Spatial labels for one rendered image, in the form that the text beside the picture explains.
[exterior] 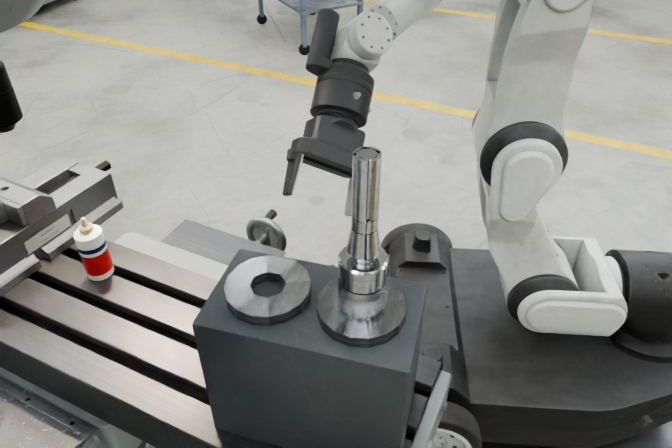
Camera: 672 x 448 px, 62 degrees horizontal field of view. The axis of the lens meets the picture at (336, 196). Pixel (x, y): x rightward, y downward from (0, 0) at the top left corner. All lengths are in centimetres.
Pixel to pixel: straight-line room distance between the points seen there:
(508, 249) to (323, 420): 60
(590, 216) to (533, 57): 185
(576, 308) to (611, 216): 159
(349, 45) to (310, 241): 156
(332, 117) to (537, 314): 60
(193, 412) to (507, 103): 64
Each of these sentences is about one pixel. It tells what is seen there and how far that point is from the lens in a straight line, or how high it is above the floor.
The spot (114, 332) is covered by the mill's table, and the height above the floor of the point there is 90.
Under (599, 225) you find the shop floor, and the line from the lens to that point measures 267.
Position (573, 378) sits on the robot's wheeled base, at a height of 57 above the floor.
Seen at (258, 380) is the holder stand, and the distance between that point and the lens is 61.
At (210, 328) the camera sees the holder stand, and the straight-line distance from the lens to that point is 58.
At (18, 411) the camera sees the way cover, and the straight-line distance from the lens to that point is 92.
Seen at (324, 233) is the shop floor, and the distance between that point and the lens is 237.
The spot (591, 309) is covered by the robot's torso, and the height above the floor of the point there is 71.
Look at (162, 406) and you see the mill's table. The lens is 76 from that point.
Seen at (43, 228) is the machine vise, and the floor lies 95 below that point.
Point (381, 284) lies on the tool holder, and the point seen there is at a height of 115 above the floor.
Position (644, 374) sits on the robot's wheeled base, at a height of 57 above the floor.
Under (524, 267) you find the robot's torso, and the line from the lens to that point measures 116.
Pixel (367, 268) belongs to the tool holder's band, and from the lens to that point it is 51.
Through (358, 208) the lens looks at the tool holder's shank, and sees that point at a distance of 47.
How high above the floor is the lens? 152
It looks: 36 degrees down
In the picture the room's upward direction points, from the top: straight up
